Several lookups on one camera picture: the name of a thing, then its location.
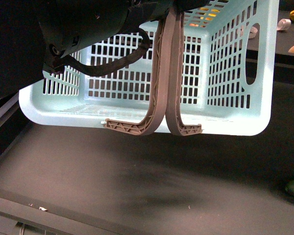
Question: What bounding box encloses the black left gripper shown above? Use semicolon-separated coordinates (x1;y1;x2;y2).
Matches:
38;0;210;74

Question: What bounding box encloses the light blue plastic basket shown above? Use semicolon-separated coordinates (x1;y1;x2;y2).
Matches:
19;0;279;136

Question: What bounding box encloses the clear tape roll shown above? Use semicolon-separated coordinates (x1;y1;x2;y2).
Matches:
240;25;258;39

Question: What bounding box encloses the crumpled silver tape piece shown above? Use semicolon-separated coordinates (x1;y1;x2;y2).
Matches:
276;19;292;31

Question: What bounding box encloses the black sleeved gripper cable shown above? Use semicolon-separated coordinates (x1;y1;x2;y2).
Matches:
66;27;151;77

